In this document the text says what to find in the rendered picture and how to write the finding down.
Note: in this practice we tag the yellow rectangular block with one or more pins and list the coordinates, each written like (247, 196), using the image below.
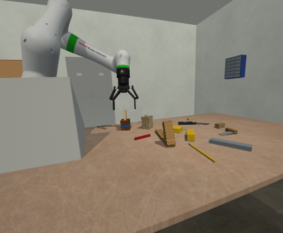
(190, 135)

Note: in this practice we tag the try square with wooden stock and grey blade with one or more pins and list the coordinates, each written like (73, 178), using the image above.
(228, 131)

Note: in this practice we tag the yellow square box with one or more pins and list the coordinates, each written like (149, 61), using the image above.
(177, 129)

